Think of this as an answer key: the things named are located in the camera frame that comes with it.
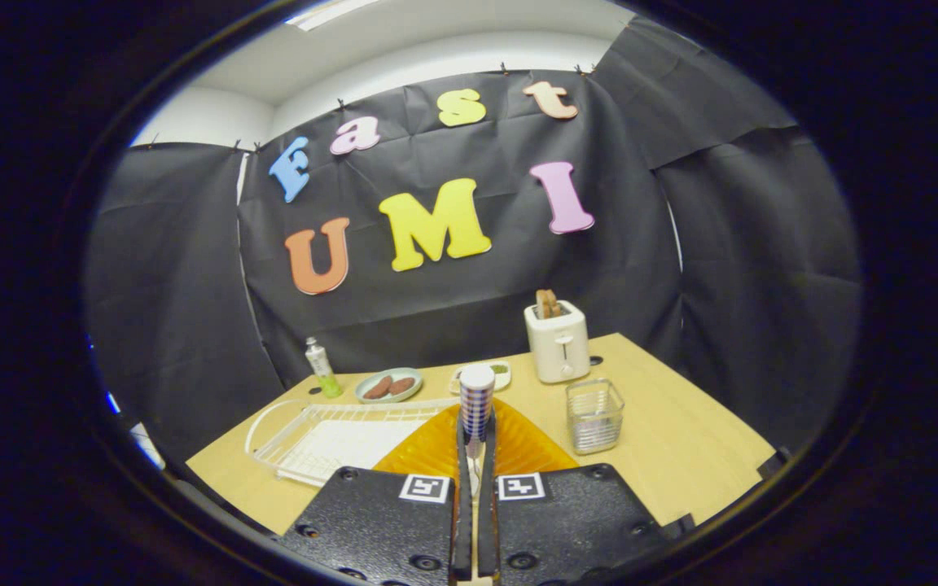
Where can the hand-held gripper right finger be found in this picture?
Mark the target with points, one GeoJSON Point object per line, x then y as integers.
{"type": "Point", "coordinates": [487, 529]}

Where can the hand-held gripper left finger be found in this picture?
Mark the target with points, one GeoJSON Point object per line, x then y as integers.
{"type": "Point", "coordinates": [462, 529]}

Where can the white dish rack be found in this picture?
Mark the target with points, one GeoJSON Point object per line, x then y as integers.
{"type": "Point", "coordinates": [339, 443]}

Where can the white divided spice dish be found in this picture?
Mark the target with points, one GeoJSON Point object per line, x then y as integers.
{"type": "Point", "coordinates": [503, 373]}

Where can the pale green plate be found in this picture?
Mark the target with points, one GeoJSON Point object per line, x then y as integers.
{"type": "Point", "coordinates": [371, 397]}

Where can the brown sausage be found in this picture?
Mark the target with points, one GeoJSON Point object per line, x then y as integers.
{"type": "Point", "coordinates": [402, 386]}
{"type": "Point", "coordinates": [378, 387]}

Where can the white toaster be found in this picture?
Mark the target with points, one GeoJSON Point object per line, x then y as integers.
{"type": "Point", "coordinates": [558, 346]}

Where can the green clear bottle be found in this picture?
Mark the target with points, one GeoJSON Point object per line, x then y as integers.
{"type": "Point", "coordinates": [324, 370]}

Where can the black backdrop cloth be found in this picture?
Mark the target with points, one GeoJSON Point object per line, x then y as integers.
{"type": "Point", "coordinates": [453, 301]}

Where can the brown toast slices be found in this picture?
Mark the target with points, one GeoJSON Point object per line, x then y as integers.
{"type": "Point", "coordinates": [549, 303]}

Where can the blue white screen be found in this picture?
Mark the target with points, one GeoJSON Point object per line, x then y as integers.
{"type": "Point", "coordinates": [147, 448]}

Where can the ceiling light panel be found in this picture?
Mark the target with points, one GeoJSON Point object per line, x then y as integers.
{"type": "Point", "coordinates": [330, 12]}

